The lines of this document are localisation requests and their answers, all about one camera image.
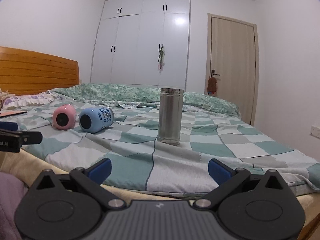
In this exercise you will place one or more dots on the orange wooden headboard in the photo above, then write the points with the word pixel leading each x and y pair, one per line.
pixel 26 72

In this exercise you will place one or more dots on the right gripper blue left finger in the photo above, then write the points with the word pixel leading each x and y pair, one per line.
pixel 88 181

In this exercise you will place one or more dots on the white wall socket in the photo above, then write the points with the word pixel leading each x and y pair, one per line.
pixel 315 131

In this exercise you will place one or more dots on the stainless steel cup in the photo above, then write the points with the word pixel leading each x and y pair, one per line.
pixel 170 115

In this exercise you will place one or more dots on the flat pink phone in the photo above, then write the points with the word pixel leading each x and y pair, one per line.
pixel 11 113

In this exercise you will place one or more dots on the black door handle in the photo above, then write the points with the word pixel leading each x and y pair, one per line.
pixel 213 73

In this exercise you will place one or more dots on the light blue printed cup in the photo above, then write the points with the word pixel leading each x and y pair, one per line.
pixel 95 119

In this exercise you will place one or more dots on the floral frilled pillow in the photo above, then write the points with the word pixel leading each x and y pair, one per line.
pixel 18 101

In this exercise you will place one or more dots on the brown plush on handle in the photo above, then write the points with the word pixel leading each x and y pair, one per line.
pixel 212 86

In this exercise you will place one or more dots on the pink cup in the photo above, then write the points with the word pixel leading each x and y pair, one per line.
pixel 64 117

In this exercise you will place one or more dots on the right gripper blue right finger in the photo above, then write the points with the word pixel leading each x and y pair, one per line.
pixel 230 181

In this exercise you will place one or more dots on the white wardrobe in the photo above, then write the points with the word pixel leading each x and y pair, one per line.
pixel 129 37

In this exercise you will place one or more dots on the beige door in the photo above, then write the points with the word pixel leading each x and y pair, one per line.
pixel 233 52

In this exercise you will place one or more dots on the green floral quilt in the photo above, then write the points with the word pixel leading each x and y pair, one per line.
pixel 132 97

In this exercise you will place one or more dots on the green hanging ornament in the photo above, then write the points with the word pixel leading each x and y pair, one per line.
pixel 161 58

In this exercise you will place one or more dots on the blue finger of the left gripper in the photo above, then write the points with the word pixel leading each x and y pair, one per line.
pixel 9 126

